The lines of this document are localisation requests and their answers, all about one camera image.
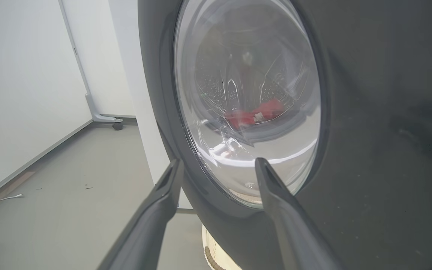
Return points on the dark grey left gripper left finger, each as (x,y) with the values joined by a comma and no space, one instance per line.
(152,221)

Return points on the red garment with white stripes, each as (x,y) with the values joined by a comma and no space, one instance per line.
(268,110)

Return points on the dark grey glass washing machine door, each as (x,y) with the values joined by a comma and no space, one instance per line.
(369,112)

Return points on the white wheeled panel stand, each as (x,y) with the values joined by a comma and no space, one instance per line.
(96,114)

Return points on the cream perforated plastic laundry basket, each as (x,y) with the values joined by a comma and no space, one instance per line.
(216,258)

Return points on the white washing machine body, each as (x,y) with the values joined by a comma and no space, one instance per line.
(141,112)

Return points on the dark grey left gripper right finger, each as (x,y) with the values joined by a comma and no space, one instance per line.
(291,228)

